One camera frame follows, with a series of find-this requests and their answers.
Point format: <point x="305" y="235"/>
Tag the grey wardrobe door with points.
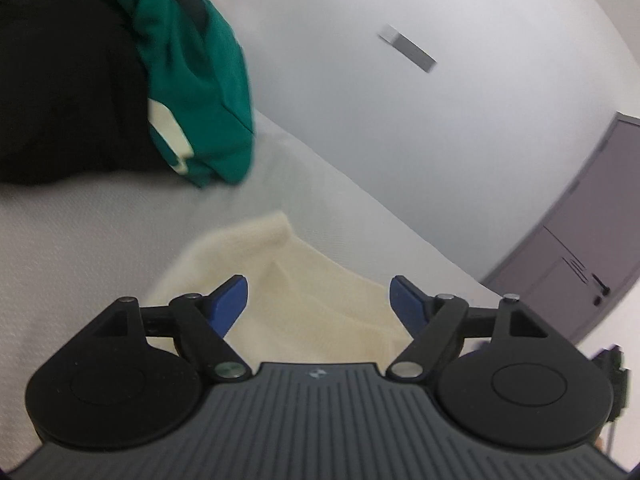
<point x="582" y="258"/>

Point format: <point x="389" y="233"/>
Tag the grey wall panel switch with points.
<point x="407" y="48"/>

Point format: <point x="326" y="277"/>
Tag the grey bed cover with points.
<point x="69" y="249"/>

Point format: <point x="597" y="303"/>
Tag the cream blue striped sweater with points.
<point x="302" y="307"/>

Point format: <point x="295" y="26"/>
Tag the green garment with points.
<point x="199" y="106"/>

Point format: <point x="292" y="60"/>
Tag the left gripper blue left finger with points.
<point x="203" y="322"/>

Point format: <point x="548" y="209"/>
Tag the black garment pile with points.
<point x="74" y="92"/>

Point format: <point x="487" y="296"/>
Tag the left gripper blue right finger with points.
<point x="434" y="324"/>

